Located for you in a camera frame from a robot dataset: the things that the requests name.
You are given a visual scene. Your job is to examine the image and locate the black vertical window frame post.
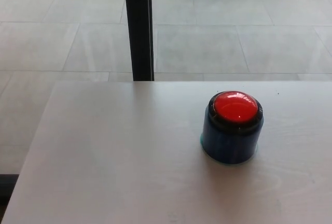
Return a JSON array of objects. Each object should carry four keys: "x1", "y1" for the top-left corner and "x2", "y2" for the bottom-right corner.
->
[{"x1": 123, "y1": 0, "x2": 156, "y2": 82}]

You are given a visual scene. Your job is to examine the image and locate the red dome push button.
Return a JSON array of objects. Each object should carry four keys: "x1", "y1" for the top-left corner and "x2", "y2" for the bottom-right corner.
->
[{"x1": 199, "y1": 90, "x2": 265, "y2": 166}]

